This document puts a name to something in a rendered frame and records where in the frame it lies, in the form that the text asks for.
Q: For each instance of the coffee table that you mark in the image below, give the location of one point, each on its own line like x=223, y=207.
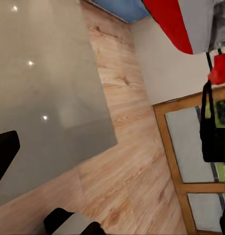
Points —
x=50, y=92

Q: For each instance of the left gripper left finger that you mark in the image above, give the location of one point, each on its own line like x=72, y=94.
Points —
x=9, y=146

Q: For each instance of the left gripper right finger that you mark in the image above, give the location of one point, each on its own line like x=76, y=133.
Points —
x=220, y=143

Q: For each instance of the door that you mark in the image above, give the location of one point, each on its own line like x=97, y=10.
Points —
x=200, y=185

